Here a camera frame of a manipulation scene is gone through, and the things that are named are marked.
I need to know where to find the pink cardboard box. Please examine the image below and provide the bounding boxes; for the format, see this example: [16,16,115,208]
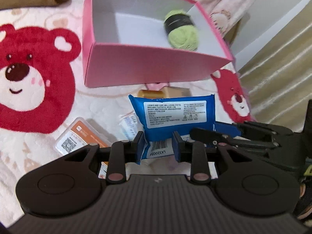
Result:
[82,0,233,88]

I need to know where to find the foundation bottle with gold cap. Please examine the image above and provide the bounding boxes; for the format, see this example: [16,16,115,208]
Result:
[138,86,192,99]

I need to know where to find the wooden headboard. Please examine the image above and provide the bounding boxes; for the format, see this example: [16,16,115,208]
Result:
[224,19,242,45]

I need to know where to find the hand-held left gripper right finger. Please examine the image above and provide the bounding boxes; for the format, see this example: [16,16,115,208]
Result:
[172,131,247,184]

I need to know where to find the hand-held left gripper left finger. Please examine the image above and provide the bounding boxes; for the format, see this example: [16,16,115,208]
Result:
[64,131,145,185]

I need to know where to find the green yarn ball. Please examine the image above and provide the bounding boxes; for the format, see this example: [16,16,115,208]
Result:
[163,10,200,52]

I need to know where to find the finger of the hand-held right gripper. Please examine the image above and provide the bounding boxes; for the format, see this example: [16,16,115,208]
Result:
[214,121,294,142]
[190,127,276,152]

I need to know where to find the beige curtain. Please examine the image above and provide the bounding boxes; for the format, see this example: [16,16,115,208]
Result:
[238,5,312,132]

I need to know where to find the blue wet wipes packet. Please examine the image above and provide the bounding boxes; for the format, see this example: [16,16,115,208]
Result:
[128,94,216,165]

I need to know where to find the red bear printed blanket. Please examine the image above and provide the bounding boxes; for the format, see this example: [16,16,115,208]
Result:
[0,0,256,226]

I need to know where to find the clear case with orange label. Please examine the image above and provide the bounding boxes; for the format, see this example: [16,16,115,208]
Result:
[55,117,113,179]

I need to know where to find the small white and blue packet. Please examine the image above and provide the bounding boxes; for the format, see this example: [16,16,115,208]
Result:
[119,113,137,140]

